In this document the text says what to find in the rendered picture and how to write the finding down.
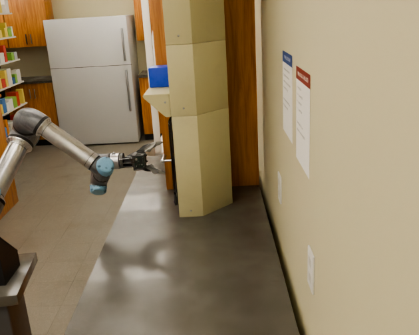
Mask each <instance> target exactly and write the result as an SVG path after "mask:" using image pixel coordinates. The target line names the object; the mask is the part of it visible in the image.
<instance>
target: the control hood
mask: <svg viewBox="0 0 419 335"><path fill-rule="evenodd" d="M143 98H144V99H145V100H146V101H147V102H149V103H150V104H151V105H152V106H153V107H155V109H157V110H158V111H159V112H160V113H161V114H163V115H164V116H165V117H171V116H172V115H171V106H170V90H169V87H157V88H150V87H149V89H147V91H146V92H145V93H144V95H143Z"/></svg>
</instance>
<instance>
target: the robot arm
mask: <svg viewBox="0 0 419 335"><path fill-rule="evenodd" d="M40 136H42V137H43V138H44V139H46V140H47V141H49V142H50V143H51V144H53V145H54V146H56V147H57V148H58V149H60V150H62V151H63V152H64V153H66V154H67V155H69V156H70V157H71V158H73V159H74V160H76V161H77V162H78V163H80V164H82V165H83V166H84V167H86V168H87V169H88V170H90V171H91V175H90V192H91V193H92V194H95V195H103V194H105V193H106V189H107V183H108V180H109V179H110V176H111V175H112V173H113V171H114V169H121V168H131V167H133V168H134V171H137V170H144V171H151V172H152V173H153V174H157V173H160V174H163V173H166V172H165V171H163V170H162V169H158V168H157V167H154V166H153V165H152V164H149V165H146V162H148V160H147V159H146V156H147V155H148V154H146V152H150V151H151V150H152V148H155V147H156V146H158V145H160V144H161V143H163V142H152V143H149V144H145V145H143V146H142V147H141V148H140V149H139V150H137V151H136V152H133V153H131V154H129V155H127V156H126V157H125V156H124V153H115V152H112V153H109V154H96V153H95V152H93V151H92V150H91V149H89V148H88V147H86V146H85V145H84V144H82V143H81V142H79V141H78V140H77V139H75V138H74V137H72V136H71V135H70V134H68V133H66V132H65V131H64V130H62V129H61V128H59V127H58V126H57V125H55V124H54V123H52V122H51V119H50V118H49V117H48V116H47V115H45V114H43V113H42V112H40V111H38V110H36V109H34V108H22V109H20V110H19V111H17V112H16V114H15V115H14V117H13V127H12V129H11V131H10V133H9V135H8V136H7V139H6V141H7V147H6V148H5V151H4V152H3V154H2V156H1V158H0V214H1V212H2V210H3V208H4V206H5V204H6V202H5V200H4V197H5V195H6V193H7V191H8V189H9V187H10V185H11V183H12V181H13V179H14V177H15V175H16V173H17V171H18V169H19V167H20V165H21V163H22V161H23V159H24V157H25V155H26V153H29V152H31V151H32V150H33V148H34V146H35V145H36V144H37V142H38V141H39V138H40Z"/></svg>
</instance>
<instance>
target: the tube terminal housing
mask: <svg viewBox="0 0 419 335"><path fill-rule="evenodd" d="M166 56H167V65H168V81H169V90H170V106H171V115H172V131H173V139H174V155H175V164H176V180H177V189H178V205H179V214H180V217H199V216H204V215H207V214H209V213H211V212H214V211H216V210H218V209H221V208H222V207H225V206H227V205H229V204H231V203H233V198H232V182H231V152H230V137H229V108H228V91H227V61H226V45H225V40H220V41H210V42H204V43H194V44H184V45H166Z"/></svg>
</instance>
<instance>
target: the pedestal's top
mask: <svg viewBox="0 0 419 335"><path fill-rule="evenodd" d="M18 256H19V262H20V266H19V268H18V269H17V270H16V271H15V273H14V275H13V276H12V277H11V279H10V280H9V282H8V283H7V284H6V285H5V286H0V307H2V306H13V305H19V303H20V301H21V298H22V296H23V293H24V291H25V289H26V287H27V284H28V282H29V280H30V277H31V275H32V273H33V271H34V268H35V266H36V264H37V261H38V259H37V253H23V254H18Z"/></svg>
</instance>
